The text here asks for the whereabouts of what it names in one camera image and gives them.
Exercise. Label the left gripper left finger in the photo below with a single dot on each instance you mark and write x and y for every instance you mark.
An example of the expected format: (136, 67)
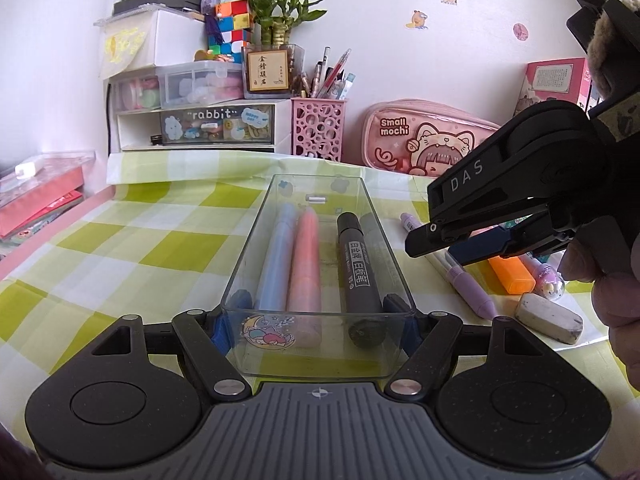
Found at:
(205, 366)

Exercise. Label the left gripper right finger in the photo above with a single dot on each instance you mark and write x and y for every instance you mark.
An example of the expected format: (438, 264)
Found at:
(431, 360)

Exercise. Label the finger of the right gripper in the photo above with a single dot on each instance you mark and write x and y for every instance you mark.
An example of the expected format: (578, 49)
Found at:
(452, 227)

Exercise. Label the black marker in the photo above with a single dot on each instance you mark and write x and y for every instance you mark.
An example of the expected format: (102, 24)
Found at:
(362, 300)

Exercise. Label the orange highlighter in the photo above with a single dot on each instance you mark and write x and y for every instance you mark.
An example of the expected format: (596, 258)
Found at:
(512, 275)

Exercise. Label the grey blue pen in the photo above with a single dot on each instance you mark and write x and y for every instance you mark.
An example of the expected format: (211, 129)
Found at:
(273, 283)

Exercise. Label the pink pen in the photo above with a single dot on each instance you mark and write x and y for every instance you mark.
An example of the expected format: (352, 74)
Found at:
(304, 290)

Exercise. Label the clear plastic tray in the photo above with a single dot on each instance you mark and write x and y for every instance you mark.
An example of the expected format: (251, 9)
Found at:
(261, 343)

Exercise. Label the right hand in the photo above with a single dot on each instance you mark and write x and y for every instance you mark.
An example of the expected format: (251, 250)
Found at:
(615, 299)

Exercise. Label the purple mechanical pencil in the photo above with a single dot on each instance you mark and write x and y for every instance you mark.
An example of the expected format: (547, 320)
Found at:
(463, 283)

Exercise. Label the pink book box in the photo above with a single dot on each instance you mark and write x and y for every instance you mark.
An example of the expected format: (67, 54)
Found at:
(565, 79)

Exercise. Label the pink cat pencil case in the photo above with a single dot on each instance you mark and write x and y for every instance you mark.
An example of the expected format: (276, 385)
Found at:
(419, 137)

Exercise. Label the green checkered tablecloth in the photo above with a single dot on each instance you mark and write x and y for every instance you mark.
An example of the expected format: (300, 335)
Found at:
(91, 383)

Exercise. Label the purple charm pen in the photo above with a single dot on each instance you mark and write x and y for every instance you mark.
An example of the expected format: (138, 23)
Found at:
(548, 282)

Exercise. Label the grey eraser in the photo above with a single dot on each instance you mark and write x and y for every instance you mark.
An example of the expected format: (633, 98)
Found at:
(548, 318)

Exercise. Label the pink perforated pen holder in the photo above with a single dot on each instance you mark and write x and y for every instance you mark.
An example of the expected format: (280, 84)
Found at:
(318, 128)

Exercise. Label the framed calligraphy plaque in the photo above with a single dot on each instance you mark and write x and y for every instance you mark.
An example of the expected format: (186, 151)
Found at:
(267, 73)

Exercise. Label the red box stack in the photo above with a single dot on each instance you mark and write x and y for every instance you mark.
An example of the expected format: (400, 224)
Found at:
(37, 191)

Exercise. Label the white drawer organizer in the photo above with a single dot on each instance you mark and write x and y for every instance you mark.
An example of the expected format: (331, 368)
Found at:
(159, 96)

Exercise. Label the bamboo plant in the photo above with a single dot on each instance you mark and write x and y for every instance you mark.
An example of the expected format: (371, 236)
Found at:
(277, 18)

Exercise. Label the rubik cube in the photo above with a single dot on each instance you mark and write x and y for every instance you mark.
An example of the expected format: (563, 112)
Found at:
(229, 28)

